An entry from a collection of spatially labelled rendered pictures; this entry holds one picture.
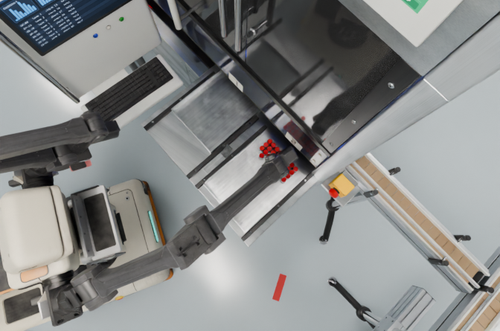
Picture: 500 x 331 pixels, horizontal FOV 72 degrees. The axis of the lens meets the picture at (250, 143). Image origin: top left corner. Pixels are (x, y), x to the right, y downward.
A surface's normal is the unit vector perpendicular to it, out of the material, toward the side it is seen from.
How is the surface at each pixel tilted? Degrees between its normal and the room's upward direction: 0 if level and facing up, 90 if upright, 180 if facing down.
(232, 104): 0
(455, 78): 90
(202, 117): 0
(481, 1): 90
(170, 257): 37
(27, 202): 42
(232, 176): 0
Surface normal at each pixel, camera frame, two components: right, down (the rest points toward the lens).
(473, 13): -0.73, 0.65
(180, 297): 0.04, -0.25
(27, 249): 0.66, -0.41
